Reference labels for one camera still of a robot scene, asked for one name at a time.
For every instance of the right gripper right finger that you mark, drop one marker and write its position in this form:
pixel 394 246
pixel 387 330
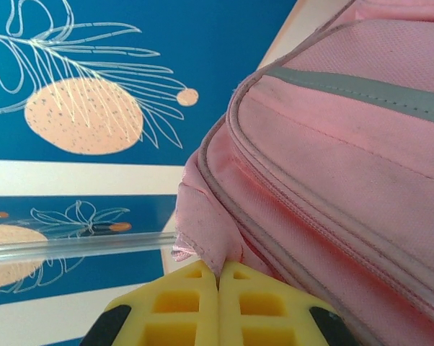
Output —
pixel 274 310

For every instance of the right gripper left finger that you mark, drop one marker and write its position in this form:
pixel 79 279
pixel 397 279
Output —
pixel 166 310

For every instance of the pink backpack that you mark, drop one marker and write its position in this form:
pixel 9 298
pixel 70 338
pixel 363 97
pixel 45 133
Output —
pixel 328 162

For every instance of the aluminium frame post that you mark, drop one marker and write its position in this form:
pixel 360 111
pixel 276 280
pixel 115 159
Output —
pixel 76 247

